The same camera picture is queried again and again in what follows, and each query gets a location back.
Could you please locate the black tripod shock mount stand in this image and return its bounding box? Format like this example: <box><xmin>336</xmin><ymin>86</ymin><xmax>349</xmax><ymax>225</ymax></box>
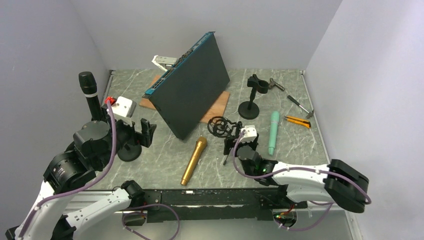
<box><xmin>207</xmin><ymin>116</ymin><xmax>243</xmax><ymax>166</ymax></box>

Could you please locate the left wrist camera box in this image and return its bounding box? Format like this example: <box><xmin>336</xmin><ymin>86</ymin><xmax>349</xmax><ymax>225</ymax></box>
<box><xmin>104</xmin><ymin>96</ymin><xmax>137</xmax><ymax>127</ymax></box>

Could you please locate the black microphone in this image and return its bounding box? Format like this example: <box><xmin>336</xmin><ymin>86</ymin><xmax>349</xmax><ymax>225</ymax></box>
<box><xmin>78</xmin><ymin>71</ymin><xmax>104</xmax><ymax>121</ymax></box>

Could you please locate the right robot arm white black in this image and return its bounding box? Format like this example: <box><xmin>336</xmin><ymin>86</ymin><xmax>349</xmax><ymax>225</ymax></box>
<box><xmin>224</xmin><ymin>134</ymin><xmax>372</xmax><ymax>213</ymax></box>

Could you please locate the teal green microphone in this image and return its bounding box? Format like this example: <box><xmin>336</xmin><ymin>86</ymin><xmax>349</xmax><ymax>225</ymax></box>
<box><xmin>268</xmin><ymin>111</ymin><xmax>280</xmax><ymax>156</ymax></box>

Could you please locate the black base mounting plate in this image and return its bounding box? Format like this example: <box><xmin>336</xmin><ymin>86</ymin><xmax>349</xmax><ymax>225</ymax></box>
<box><xmin>127</xmin><ymin>187</ymin><xmax>308</xmax><ymax>223</ymax></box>

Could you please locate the yellow utility knife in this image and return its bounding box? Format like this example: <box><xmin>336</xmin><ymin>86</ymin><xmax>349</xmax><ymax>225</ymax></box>
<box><xmin>284</xmin><ymin>116</ymin><xmax>312</xmax><ymax>129</ymax></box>

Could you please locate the blue network switch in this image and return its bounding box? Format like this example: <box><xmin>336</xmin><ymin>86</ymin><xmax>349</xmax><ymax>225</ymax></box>
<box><xmin>143</xmin><ymin>31</ymin><xmax>230</xmax><ymax>140</ymax></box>

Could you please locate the black stand with black microphone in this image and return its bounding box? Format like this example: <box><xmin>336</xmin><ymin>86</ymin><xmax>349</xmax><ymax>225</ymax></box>
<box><xmin>117</xmin><ymin>139</ymin><xmax>142</xmax><ymax>162</ymax></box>

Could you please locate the black round base mic stand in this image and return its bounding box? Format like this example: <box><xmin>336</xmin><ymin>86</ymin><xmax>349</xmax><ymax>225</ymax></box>
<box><xmin>237</xmin><ymin>74</ymin><xmax>269</xmax><ymax>120</ymax></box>

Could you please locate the gold microphone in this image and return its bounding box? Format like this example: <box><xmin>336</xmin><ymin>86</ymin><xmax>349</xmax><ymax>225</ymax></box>
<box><xmin>180</xmin><ymin>136</ymin><xmax>208</xmax><ymax>186</ymax></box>

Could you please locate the white metal bracket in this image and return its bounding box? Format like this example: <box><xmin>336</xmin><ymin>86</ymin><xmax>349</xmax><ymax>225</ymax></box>
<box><xmin>151</xmin><ymin>55</ymin><xmax>177</xmax><ymax>72</ymax></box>

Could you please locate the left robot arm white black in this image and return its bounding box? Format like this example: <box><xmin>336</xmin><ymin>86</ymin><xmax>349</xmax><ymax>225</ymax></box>
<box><xmin>5</xmin><ymin>118</ymin><xmax>157</xmax><ymax>240</ymax></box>

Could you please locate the small black handled hammer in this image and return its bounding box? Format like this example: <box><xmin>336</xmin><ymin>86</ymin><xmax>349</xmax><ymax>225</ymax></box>
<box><xmin>287</xmin><ymin>95</ymin><xmax>314</xmax><ymax>119</ymax></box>

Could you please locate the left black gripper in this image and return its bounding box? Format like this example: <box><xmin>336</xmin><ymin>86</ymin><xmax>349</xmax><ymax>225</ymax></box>
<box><xmin>96</xmin><ymin>104</ymin><xmax>157</xmax><ymax>168</ymax></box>

